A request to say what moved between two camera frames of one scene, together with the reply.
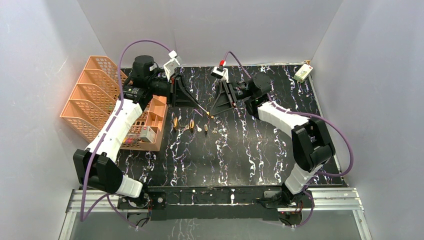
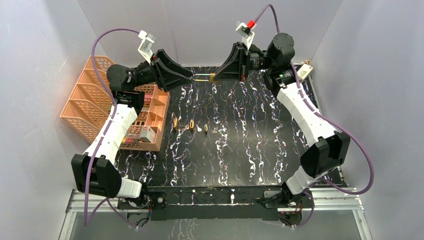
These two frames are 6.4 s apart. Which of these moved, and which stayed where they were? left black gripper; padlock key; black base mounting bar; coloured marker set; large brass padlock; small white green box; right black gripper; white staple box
Moved: right black gripper; left black gripper
Stayed: padlock key; small white green box; large brass padlock; black base mounting bar; white staple box; coloured marker set
